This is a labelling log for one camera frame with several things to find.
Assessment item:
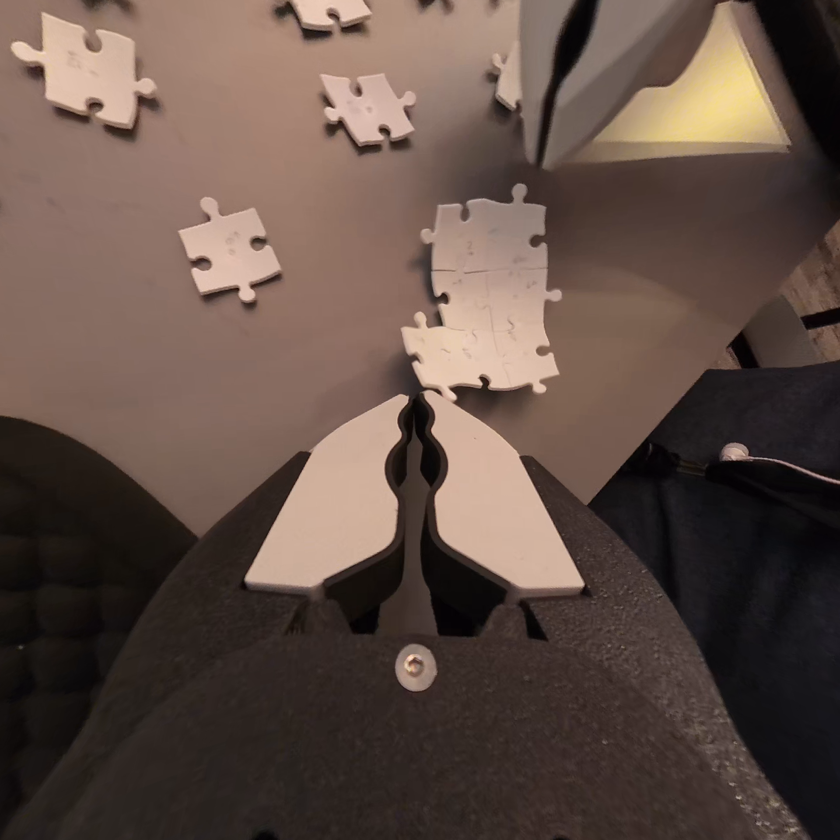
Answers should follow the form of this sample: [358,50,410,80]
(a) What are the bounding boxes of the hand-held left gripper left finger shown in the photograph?
[243,394,417,636]

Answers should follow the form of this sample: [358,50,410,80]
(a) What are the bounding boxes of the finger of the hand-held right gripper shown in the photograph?
[518,0,573,165]
[539,0,716,168]

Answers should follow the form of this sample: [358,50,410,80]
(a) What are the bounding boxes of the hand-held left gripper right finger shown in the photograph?
[417,390,586,637]

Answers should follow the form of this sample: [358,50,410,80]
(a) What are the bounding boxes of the joined puzzle piece section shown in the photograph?
[402,184,563,403]

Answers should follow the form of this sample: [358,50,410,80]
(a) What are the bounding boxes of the white puzzle pieces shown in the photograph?
[10,0,522,304]

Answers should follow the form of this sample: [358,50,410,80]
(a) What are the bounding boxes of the white drawstring cord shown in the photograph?
[718,443,840,487]

